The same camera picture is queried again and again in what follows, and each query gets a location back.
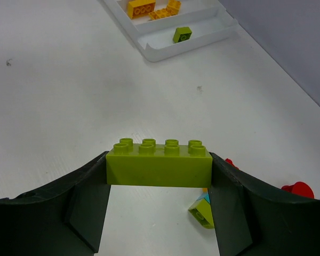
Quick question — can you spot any green curved lego brick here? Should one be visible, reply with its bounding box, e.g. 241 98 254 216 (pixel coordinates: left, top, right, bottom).
188 198 214 229

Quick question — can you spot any yellow lego plate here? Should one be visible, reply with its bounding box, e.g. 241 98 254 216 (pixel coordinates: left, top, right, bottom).
148 8 174 20

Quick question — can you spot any red rounded lego brick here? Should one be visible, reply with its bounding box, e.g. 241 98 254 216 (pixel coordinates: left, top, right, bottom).
281 181 315 199

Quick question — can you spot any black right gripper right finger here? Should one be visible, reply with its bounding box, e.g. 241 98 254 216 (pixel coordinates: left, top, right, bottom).
209 153 320 255

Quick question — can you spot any red long lego brick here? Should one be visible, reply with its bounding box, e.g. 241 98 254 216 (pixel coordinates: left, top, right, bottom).
225 158 239 170

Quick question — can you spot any yellow face lego cube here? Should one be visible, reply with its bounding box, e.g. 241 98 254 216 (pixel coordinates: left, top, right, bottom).
166 0 181 15

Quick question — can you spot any green long lego brick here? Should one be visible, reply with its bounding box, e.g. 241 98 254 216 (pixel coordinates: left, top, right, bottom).
106 138 213 188

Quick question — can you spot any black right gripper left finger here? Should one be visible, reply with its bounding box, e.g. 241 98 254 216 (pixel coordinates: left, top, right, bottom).
0 152 110 255

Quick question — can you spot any small blue lego brick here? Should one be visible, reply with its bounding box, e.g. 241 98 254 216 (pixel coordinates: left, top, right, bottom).
198 192 210 204

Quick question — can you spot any green square lego brick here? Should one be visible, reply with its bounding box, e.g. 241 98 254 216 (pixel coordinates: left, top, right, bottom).
172 27 192 43

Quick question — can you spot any white divided sorting tray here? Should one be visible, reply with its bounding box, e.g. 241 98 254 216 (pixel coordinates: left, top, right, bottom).
104 1 238 62

